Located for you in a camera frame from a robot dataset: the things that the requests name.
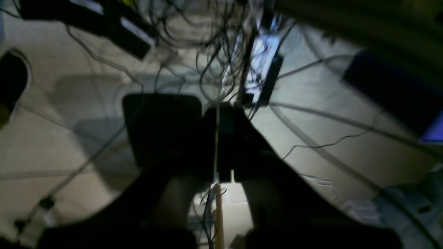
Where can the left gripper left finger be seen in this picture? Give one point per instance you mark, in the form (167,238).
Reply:
(155,206)

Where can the black round stool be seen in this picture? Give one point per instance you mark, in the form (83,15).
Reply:
(15,79)

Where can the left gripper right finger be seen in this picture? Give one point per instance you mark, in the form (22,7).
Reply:
(286,212)

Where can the black floor plate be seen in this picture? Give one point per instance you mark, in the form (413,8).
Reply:
(154,122)

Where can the white power strip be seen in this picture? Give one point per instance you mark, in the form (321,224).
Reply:
(262,72)

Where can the black floor box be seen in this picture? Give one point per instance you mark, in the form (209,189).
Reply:
(111,19)

